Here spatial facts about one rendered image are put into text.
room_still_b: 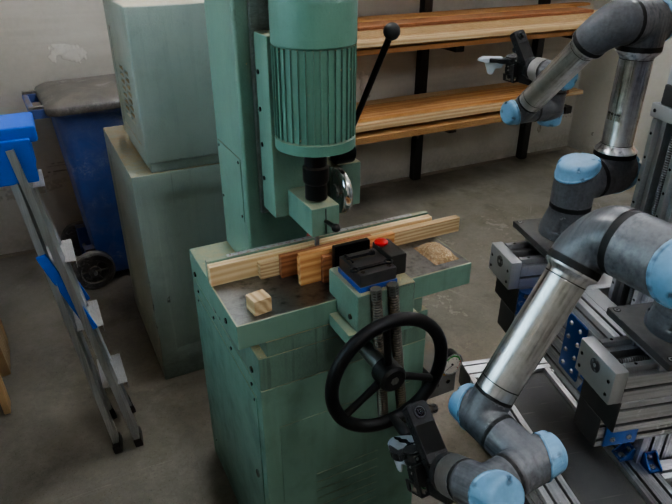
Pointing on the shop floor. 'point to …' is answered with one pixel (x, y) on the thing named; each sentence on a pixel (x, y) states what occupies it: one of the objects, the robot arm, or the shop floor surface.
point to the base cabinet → (298, 430)
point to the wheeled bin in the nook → (87, 169)
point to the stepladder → (63, 274)
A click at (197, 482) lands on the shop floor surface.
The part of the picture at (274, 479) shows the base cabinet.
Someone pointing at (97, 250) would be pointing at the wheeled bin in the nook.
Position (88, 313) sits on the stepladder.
